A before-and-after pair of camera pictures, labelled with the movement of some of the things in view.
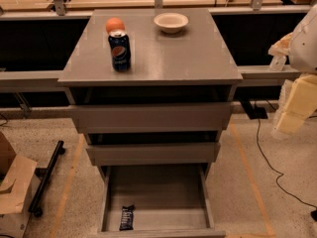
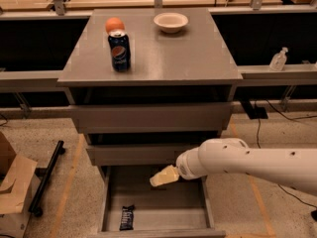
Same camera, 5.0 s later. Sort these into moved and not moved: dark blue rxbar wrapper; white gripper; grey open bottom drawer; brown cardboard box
Moved: white gripper
Not moved: grey open bottom drawer; brown cardboard box; dark blue rxbar wrapper
